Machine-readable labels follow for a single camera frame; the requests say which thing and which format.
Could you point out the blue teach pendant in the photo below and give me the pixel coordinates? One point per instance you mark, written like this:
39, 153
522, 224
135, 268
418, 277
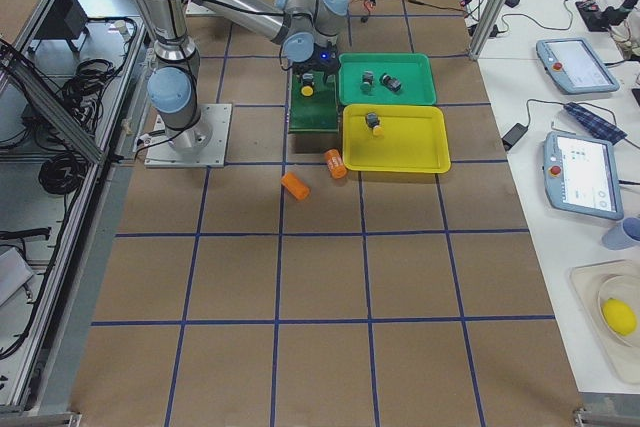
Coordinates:
580, 176
575, 68

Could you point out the yellow push button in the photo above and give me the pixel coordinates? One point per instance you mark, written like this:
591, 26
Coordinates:
307, 84
373, 122

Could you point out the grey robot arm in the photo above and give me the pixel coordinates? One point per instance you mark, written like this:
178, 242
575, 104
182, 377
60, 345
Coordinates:
305, 31

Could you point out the plain orange cylinder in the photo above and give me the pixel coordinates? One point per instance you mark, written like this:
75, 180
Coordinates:
295, 186

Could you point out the yellow lemon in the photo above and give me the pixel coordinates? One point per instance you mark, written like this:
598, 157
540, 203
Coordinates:
619, 316

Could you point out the green plastic tray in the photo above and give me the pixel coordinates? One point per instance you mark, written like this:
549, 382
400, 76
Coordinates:
412, 69

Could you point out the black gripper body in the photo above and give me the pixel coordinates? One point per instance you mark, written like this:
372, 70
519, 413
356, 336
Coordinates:
314, 68

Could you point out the yellow plastic tray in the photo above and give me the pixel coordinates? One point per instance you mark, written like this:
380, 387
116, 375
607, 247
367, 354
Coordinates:
414, 139

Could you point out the green push button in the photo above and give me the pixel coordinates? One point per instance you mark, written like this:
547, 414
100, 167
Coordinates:
367, 82
391, 83

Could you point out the orange cylinder marked 4680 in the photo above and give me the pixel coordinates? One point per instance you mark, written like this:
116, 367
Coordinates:
335, 164

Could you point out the clear plastic container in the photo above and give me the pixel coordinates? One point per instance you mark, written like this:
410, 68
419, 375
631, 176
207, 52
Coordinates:
596, 286

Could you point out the green conveyor belt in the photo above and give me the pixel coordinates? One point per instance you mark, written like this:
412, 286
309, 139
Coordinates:
316, 113

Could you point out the black power adapter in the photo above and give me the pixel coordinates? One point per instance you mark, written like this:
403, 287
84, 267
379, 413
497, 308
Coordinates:
513, 136

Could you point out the blue plaid cloth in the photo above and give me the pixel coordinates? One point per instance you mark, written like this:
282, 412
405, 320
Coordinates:
597, 126

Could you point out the blue cup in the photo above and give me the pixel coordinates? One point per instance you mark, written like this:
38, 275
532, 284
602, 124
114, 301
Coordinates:
623, 235

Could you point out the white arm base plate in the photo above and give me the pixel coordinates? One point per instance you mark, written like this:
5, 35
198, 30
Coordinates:
203, 145

